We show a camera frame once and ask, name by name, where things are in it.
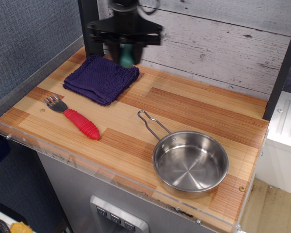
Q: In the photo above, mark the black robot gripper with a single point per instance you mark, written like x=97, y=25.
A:
x=126, y=26

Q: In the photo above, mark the green toy cucumber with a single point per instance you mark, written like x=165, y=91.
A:
x=126, y=58

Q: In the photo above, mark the folded purple towel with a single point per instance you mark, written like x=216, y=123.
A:
x=101, y=80

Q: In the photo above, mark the small stainless steel pan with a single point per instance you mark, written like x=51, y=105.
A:
x=189, y=164

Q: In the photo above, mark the silver dispenser button panel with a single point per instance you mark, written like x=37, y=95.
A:
x=112, y=219

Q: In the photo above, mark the white side cabinet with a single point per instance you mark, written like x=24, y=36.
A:
x=274, y=163

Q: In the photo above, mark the clear acrylic edge guard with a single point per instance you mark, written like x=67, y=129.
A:
x=75, y=180

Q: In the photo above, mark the yellow object at corner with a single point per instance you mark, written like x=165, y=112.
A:
x=20, y=227

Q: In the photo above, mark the fork with red handle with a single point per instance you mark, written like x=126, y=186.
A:
x=87, y=127

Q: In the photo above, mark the dark grey right post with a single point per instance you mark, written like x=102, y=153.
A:
x=279, y=84

